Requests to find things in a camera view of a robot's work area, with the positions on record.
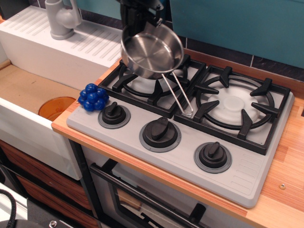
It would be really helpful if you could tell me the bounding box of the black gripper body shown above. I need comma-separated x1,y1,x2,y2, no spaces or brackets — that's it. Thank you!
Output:
118,0,164,26

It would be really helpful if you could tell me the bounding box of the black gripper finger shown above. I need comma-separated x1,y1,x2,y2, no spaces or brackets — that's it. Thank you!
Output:
123,8,147,37

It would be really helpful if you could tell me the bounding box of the stainless steel pan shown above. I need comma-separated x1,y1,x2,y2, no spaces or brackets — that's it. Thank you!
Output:
121,22,194,116

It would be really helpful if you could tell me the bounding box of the blue toy blueberry cluster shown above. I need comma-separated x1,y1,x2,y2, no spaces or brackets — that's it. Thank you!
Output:
77,83,109,112

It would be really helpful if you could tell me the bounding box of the black left stove knob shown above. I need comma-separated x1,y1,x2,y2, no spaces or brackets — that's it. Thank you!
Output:
98,102,131,129

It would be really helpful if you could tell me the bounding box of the black stove knob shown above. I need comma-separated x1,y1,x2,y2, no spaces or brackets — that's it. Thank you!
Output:
139,117,181,153
194,142,232,174
98,102,131,129

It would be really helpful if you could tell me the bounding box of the black middle stove knob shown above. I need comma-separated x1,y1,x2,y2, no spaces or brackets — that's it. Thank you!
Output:
139,117,181,153

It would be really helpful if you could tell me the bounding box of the grey toy stove top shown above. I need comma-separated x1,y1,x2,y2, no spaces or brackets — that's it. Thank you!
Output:
66,57,295,208

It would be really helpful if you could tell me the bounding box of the black right stove knob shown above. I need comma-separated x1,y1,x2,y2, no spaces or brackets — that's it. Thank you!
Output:
194,142,232,174

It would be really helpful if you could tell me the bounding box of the grey toy faucet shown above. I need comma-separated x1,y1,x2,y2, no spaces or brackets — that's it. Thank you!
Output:
45,0,82,40

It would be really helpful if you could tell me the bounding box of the black left burner grate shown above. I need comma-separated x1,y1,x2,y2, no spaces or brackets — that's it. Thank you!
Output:
98,54,206,118

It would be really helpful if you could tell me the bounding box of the black burner grate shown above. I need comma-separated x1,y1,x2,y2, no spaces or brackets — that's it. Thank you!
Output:
174,66,294,155
98,54,206,118

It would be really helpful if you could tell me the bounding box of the white toy sink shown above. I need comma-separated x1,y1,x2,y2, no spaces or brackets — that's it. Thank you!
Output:
0,6,121,180

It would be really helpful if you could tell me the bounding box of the orange plastic plate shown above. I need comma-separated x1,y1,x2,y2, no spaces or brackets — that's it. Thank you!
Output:
38,96,76,121

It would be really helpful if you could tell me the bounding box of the black right burner grate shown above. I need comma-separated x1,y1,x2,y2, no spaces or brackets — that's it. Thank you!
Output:
174,66,294,155

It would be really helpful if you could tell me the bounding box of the oven door with window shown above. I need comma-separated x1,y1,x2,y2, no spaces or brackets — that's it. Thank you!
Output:
89,159,246,228

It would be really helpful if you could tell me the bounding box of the black oven door handle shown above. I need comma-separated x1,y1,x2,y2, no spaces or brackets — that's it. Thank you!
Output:
89,159,206,228

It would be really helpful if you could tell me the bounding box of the black braided cable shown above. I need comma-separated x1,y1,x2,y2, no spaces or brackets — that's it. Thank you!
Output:
0,189,17,226

